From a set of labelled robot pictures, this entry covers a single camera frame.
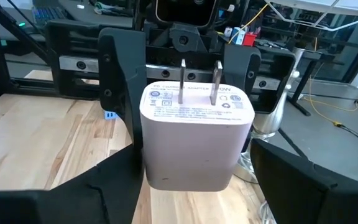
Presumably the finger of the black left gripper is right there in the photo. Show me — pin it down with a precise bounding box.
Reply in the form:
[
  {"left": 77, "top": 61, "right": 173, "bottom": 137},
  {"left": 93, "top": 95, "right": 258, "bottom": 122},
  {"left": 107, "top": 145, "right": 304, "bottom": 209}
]
[
  {"left": 98, "top": 27, "right": 149, "bottom": 150},
  {"left": 223, "top": 44, "right": 263, "bottom": 98}
]

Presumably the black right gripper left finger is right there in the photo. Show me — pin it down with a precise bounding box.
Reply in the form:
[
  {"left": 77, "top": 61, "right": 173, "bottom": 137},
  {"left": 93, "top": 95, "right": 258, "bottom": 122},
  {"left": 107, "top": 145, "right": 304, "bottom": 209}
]
[{"left": 0, "top": 143, "right": 145, "bottom": 224}]

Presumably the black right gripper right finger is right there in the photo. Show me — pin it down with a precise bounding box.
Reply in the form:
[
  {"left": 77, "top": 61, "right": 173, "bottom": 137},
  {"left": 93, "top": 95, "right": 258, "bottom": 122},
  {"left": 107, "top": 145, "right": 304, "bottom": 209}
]
[{"left": 249, "top": 138, "right": 358, "bottom": 224}]

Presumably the pink wall charger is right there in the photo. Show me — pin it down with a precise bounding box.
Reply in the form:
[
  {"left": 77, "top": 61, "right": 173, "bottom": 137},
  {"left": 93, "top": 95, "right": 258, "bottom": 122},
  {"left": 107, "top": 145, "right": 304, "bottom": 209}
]
[{"left": 139, "top": 58, "right": 256, "bottom": 192}]

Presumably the small red box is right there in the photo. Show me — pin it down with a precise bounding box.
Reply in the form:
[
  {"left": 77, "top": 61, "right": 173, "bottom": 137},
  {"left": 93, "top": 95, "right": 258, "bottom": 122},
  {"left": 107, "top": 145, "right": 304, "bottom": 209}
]
[{"left": 242, "top": 32, "right": 258, "bottom": 47}]

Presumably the black keyboard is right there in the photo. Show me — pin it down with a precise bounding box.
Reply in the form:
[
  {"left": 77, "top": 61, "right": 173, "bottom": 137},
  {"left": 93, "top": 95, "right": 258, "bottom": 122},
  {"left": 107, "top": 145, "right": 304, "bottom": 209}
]
[{"left": 31, "top": 6, "right": 68, "bottom": 27}]

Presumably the black stand leg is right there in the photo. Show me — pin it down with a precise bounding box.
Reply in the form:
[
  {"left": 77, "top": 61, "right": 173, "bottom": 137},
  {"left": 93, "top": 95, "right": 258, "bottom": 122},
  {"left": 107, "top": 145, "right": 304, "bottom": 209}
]
[{"left": 286, "top": 51, "right": 335, "bottom": 116}]

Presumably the light blue wall charger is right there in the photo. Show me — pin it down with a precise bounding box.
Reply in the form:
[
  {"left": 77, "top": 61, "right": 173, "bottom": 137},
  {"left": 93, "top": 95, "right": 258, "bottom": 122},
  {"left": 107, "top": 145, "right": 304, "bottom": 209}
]
[{"left": 104, "top": 110, "right": 120, "bottom": 121}]

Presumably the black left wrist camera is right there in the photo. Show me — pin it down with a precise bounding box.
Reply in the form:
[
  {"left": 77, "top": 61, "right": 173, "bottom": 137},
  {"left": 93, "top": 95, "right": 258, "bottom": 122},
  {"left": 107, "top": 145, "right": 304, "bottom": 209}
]
[{"left": 152, "top": 0, "right": 219, "bottom": 28}]

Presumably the yellow extension cord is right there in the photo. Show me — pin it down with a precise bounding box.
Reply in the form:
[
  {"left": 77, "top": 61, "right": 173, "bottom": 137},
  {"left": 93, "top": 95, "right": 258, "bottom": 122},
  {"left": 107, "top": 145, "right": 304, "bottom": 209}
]
[{"left": 228, "top": 2, "right": 358, "bottom": 128}]

